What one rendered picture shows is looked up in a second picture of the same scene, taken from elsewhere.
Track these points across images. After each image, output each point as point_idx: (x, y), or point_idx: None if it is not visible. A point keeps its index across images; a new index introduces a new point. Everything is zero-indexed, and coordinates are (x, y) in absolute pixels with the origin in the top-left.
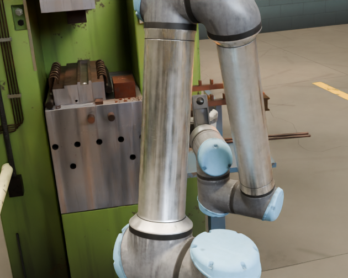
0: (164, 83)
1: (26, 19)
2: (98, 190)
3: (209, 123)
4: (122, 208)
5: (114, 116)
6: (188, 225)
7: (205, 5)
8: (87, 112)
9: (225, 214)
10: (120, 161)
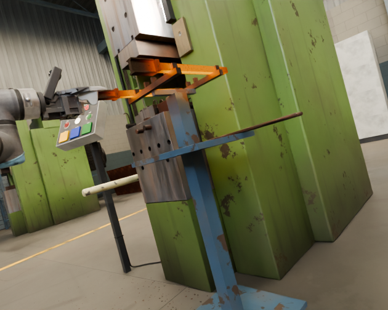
0: None
1: (136, 79)
2: (156, 187)
3: (45, 90)
4: (171, 203)
5: (145, 126)
6: None
7: None
8: (140, 127)
9: None
10: (162, 163)
